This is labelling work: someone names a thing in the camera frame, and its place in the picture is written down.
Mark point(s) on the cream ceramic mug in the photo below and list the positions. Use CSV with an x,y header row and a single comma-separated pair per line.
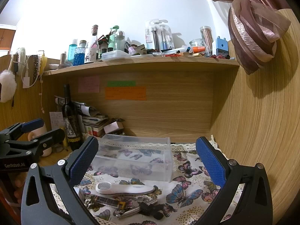
x,y
36,133

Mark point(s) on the white paper note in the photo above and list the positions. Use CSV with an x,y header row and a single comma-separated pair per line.
x,y
56,120

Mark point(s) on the dark wine bottle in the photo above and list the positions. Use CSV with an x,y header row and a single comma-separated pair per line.
x,y
69,111

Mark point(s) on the blue plastic box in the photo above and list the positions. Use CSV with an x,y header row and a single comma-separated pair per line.
x,y
221,47

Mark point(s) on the clear flat plastic tray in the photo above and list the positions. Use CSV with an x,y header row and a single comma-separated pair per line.
x,y
115,54

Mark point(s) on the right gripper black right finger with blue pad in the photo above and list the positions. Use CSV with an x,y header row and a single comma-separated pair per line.
x,y
255,203

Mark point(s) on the clear plastic storage box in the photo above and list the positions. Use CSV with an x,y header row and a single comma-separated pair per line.
x,y
143,158

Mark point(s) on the glass jar on shelf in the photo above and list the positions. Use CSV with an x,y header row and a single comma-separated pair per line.
x,y
197,42

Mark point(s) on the wooden shelf board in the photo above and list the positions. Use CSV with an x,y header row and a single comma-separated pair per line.
x,y
148,64

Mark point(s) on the tall clear tube container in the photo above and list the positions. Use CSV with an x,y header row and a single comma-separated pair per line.
x,y
206,34

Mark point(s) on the butterfly print lace cloth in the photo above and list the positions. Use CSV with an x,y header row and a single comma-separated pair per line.
x,y
181,201

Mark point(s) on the stack of books and papers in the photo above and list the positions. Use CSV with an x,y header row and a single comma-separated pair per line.
x,y
91,121

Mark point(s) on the blue beads jar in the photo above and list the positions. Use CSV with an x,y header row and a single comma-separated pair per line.
x,y
79,54

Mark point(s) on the black usb-c dongle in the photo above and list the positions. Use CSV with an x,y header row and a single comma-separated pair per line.
x,y
151,210

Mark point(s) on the green cap bottle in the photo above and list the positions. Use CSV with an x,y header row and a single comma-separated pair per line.
x,y
111,38

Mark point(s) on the silver keys bunch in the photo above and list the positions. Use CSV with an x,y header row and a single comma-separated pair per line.
x,y
93,202

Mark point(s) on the pink tied curtain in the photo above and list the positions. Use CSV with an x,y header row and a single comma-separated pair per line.
x,y
255,26

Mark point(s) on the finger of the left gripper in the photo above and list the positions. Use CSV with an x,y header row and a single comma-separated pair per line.
x,y
46,138
19,129

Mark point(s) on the orange sticky note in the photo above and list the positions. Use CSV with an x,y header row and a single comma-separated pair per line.
x,y
137,93

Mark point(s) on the black gold lighter tube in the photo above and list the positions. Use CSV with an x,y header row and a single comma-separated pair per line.
x,y
108,202

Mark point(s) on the white fluffy pompom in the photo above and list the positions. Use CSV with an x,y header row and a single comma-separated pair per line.
x,y
8,85

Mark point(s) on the orange tube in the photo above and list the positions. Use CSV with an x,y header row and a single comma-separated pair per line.
x,y
198,49

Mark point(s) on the small pink white box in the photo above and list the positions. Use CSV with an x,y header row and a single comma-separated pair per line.
x,y
113,127

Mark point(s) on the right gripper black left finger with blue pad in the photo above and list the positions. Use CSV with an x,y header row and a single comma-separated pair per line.
x,y
49,196

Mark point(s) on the clear toothbrush package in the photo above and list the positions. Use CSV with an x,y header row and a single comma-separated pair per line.
x,y
158,35

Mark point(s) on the white handheld magnifier device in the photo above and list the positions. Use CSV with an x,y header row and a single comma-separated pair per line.
x,y
112,189

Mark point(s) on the pink sticky note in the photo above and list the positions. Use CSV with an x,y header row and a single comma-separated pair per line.
x,y
89,84

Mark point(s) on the blue liquid bottle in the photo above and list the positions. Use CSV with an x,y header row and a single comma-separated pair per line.
x,y
71,50

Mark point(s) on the green sticky note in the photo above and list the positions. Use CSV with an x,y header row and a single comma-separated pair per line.
x,y
126,83

